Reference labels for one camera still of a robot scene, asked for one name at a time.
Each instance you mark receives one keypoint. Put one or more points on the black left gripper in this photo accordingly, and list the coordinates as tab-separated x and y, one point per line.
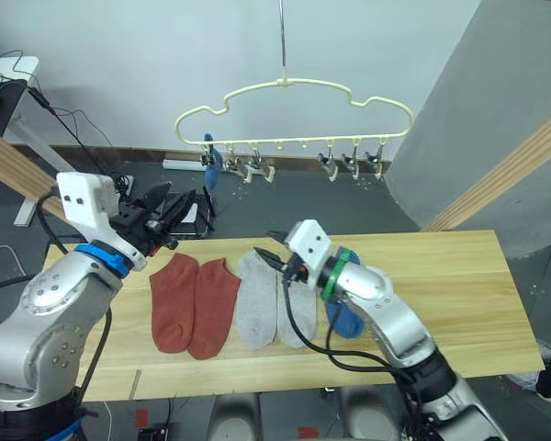
140	227

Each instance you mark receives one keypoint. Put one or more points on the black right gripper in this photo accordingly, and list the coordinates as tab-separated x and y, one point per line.
295	272

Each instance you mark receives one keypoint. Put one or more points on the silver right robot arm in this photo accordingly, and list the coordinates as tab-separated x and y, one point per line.
385	298

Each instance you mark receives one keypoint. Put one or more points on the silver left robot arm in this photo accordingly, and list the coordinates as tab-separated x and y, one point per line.
50	312

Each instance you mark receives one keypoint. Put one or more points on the metal and cream hanger clip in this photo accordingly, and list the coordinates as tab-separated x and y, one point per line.
329	166
352	165
257	163
233	164
377	163
206	159

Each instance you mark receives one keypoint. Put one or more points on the black folding stand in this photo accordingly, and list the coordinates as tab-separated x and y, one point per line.
207	206

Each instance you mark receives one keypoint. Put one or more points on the white power strip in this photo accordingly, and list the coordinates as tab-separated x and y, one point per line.
179	164

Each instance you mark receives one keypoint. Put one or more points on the blue ankle sock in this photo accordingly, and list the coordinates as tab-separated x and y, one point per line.
212	177
346	321

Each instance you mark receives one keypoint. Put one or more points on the grey ankle sock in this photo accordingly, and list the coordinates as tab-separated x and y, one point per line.
303	312
255	298

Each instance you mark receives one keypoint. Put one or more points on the red ankle sock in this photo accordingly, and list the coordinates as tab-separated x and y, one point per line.
213	312
172	303

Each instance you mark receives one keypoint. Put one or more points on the wooden beam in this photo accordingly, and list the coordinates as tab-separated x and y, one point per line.
9	161
509	170

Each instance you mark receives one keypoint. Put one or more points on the grey rounded shape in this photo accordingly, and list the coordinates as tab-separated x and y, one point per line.
234	418
367	415

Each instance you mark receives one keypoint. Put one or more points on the thin wooden strip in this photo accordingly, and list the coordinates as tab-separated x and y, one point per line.
136	383

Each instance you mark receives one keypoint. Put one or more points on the black desk panel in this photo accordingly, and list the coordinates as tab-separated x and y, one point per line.
4	101

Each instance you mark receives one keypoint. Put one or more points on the white desk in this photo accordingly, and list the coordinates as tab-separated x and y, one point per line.
27	66

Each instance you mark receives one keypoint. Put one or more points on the black floor box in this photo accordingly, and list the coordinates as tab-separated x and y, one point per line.
154	435

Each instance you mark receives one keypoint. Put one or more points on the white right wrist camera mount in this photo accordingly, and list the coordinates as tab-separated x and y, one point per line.
310	239

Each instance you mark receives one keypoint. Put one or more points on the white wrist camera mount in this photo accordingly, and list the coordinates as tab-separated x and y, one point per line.
80	190
310	239

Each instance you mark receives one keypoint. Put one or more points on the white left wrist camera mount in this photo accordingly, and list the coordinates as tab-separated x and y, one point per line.
80	190

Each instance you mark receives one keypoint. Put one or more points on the cream plastic clip hanger frame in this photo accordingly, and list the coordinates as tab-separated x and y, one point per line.
285	82

